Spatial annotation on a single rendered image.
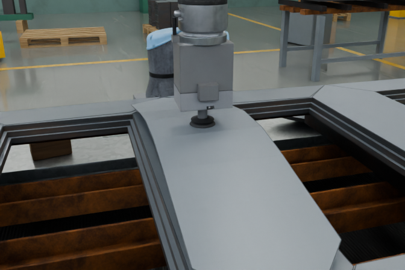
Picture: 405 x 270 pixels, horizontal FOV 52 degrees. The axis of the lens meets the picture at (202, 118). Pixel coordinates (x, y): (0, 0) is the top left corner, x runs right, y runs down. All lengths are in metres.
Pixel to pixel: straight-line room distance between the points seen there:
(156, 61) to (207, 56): 0.73
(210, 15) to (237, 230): 0.30
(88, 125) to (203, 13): 0.43
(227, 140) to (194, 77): 0.11
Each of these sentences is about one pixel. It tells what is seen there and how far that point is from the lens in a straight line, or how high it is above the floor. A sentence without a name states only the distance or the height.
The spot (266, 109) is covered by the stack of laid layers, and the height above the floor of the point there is 0.83.
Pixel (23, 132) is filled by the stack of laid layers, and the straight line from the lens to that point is 0.95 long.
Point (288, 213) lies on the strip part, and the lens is 0.54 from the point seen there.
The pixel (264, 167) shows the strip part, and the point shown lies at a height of 0.90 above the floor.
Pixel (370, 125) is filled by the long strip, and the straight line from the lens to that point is 0.93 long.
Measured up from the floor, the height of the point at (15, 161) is 0.68.
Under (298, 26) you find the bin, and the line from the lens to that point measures 6.33.
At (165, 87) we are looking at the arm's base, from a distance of 1.36.
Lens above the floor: 1.17
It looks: 21 degrees down
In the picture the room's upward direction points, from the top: straight up
